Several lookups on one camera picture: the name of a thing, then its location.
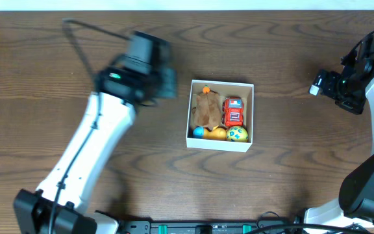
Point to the red toy fire truck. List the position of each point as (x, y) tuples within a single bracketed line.
[(232, 109)]

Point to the black rail bottom edge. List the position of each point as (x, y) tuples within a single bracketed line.
[(149, 226)]

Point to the orange rubber duck toy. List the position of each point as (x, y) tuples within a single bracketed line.
[(216, 134)]

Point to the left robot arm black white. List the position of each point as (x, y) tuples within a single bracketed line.
[(61, 201)]

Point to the yellow ball blue letters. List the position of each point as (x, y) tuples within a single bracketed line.
[(237, 134)]

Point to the white cardboard box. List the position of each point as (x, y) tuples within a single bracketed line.
[(243, 91)]

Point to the brown plush capybara toy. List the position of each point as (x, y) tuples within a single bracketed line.
[(207, 112)]

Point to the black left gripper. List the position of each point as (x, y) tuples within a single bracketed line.
[(166, 84)]

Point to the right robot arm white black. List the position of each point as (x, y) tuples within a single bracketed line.
[(353, 209)]

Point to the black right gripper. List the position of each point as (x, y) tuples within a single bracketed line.
[(356, 106)]

